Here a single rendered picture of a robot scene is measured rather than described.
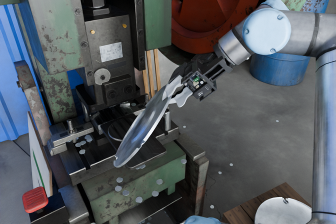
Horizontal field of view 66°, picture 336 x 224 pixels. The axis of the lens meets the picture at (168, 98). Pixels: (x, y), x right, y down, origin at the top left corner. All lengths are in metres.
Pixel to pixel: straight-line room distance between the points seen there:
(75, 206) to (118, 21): 0.60
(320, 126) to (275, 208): 0.89
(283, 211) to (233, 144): 0.90
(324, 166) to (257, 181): 1.48
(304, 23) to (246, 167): 1.53
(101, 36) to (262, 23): 0.49
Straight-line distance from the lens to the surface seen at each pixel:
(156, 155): 0.85
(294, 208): 1.32
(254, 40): 0.47
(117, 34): 0.83
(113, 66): 0.86
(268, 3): 0.59
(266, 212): 1.26
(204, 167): 1.07
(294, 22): 0.49
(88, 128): 1.03
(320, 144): 0.42
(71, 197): 0.97
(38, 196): 0.85
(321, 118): 0.43
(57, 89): 1.12
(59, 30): 0.72
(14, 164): 2.16
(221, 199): 1.73
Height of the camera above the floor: 1.39
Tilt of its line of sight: 33 degrees down
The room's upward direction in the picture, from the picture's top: straight up
